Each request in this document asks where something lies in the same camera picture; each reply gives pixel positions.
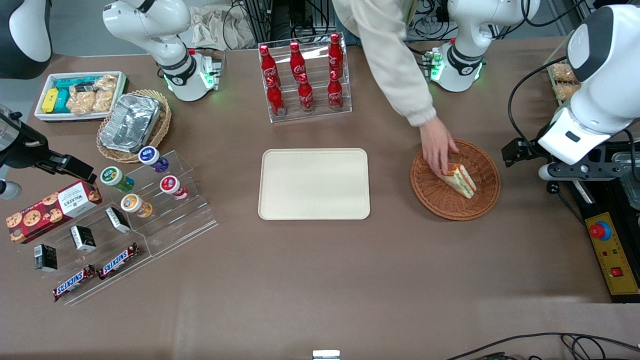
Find red cola bottle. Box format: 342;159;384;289
289;41;307;81
298;72;315;114
259;44;280;87
266;75;286;117
328;33;345;79
327;70;345;110

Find steel pan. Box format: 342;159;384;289
612;152;640;211

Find Snickers chocolate bar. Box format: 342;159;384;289
52;264;96;303
97;242;141;281

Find clear acrylic bottle rack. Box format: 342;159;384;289
257;32;353;124

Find person's bare hand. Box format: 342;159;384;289
419;117;460;177

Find long teal snack box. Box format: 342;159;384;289
54;77;97;91

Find clear acrylic stepped snack stand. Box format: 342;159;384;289
34;200;153;306

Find green lid yogurt cup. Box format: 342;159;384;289
100;166;135;194

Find beige cloth bag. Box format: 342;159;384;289
186;4;257;51

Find white plastic bin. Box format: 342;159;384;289
34;71;130;124

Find black power cable with plug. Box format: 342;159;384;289
546;181;587;227

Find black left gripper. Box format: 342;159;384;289
502;138;552;168

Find oval wicker basket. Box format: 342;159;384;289
96;89;172;164

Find yellow snack box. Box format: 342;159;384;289
41;88;60;114

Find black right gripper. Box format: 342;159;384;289
0;113;97;185

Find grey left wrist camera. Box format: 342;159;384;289
538;161;623;182

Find purple lid yogurt cup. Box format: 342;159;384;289
138;145;170;174

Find orange lid yogurt cup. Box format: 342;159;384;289
120;193;154;219

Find white wire snack rack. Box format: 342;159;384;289
544;54;584;107

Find yellow control panel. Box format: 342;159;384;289
584;212;640;296

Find aluminium foil tray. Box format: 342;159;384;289
99;93;162;154

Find beige plastic tray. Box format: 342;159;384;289
258;148;371;221

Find black floor cables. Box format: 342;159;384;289
445;332;640;360

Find triangular sandwich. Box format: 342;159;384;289
440;163;478;200

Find small black carton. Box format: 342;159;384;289
34;244;58;273
70;225;97;253
105;206;132;235

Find red Walkers cookie box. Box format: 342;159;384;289
6;179;103;245

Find red emergency stop button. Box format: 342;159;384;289
589;221;612;242

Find beige sleeved forearm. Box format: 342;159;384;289
332;0;439;129

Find black appliance housing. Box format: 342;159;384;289
562;141;640;304

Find clear bag of fried snacks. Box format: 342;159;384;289
556;83;582;104
552;62;577;84

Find round brown wicker basket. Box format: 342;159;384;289
410;138;501;222

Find red lid yogurt cup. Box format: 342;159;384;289
159;175;190;201

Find clear acrylic stepped cup stand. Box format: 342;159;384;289
116;149;219;259

